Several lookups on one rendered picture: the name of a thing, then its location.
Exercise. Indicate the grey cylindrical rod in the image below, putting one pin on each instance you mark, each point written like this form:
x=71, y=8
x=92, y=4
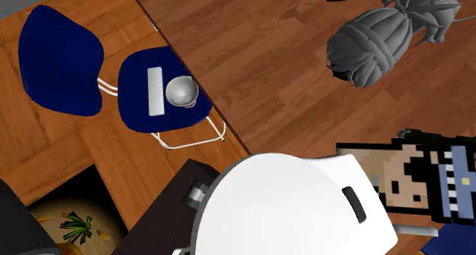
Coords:
x=418, y=230

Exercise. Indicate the blue chair with white legs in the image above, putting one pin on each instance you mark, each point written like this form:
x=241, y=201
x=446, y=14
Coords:
x=59, y=60

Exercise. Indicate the white flat rectangular remote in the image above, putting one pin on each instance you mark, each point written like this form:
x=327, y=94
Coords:
x=155, y=92

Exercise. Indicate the grey wrapped bundle figure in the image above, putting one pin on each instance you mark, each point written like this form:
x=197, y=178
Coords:
x=372, y=45

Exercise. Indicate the silver bowl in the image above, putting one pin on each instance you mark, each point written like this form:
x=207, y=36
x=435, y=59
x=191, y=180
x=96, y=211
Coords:
x=180, y=91

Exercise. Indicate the pixel-patterned block figure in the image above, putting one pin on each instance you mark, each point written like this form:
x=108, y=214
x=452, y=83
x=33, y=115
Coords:
x=405, y=172

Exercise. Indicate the beige round dish with greens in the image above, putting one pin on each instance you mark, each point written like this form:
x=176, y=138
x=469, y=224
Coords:
x=100, y=217

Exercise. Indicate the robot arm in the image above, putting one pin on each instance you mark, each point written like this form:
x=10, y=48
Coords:
x=275, y=209

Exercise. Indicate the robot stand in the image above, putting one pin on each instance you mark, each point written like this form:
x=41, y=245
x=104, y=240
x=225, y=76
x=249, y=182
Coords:
x=160, y=224

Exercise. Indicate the black box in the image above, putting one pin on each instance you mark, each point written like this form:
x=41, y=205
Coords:
x=22, y=224

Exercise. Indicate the blue flat object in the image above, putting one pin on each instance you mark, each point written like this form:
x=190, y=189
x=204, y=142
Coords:
x=453, y=241

